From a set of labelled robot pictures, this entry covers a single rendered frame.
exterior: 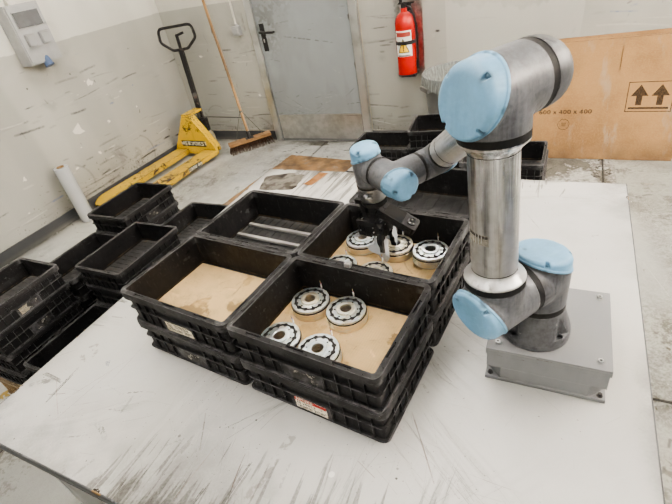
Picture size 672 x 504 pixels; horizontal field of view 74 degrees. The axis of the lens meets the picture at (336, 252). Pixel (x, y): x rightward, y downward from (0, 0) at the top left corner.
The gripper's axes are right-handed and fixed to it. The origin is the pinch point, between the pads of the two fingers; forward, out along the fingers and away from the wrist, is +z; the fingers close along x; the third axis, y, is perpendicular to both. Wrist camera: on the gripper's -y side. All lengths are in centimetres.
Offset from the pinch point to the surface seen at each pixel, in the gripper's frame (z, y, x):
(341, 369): -14, -12, 47
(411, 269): 1.6, -7.3, 3.4
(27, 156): 30, 343, -56
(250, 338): -14, 12, 47
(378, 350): -2.4, -11.7, 33.7
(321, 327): -2.2, 5.1, 32.1
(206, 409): 7, 27, 59
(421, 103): 87, 101, -266
